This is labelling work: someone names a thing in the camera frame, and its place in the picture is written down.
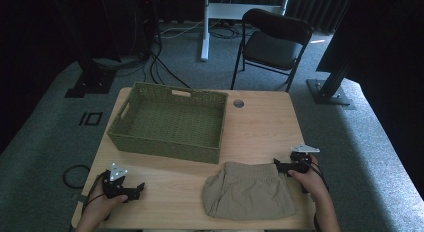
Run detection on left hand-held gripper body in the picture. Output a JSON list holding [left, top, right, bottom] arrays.
[[101, 162, 136, 203]]

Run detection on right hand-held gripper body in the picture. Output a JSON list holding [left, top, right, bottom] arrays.
[[287, 144, 320, 175]]

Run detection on beige pants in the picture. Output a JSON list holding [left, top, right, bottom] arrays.
[[201, 161, 297, 221]]

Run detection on green woven basket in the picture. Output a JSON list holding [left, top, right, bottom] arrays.
[[106, 81, 229, 165]]

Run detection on person's left hand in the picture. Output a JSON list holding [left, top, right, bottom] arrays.
[[83, 183, 129, 223]]

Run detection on person's right hand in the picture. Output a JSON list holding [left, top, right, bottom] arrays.
[[288, 155, 329, 203]]

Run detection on black slanted stand with base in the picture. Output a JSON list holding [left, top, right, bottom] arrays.
[[306, 61, 356, 110]]

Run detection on black stand with flat base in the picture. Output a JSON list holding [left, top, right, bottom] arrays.
[[64, 56, 118, 99]]

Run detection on black folding chair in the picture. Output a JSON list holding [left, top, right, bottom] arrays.
[[230, 8, 314, 93]]

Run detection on dark curtain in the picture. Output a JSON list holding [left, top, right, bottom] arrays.
[[229, 0, 356, 34]]

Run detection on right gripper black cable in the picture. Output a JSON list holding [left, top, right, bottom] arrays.
[[304, 156, 330, 193]]

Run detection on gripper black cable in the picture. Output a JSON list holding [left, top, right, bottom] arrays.
[[80, 172, 108, 215], [304, 156, 330, 193]]

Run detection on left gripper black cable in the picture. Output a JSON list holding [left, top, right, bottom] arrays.
[[80, 172, 108, 215]]

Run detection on black cable loop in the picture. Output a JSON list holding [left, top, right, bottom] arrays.
[[62, 164, 91, 190]]

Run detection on black floor cables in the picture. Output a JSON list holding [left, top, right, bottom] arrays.
[[113, 23, 192, 90]]

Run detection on white desk frame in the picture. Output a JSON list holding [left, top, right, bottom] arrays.
[[200, 0, 292, 62]]

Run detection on white floor cable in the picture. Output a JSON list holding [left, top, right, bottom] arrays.
[[159, 19, 206, 40]]

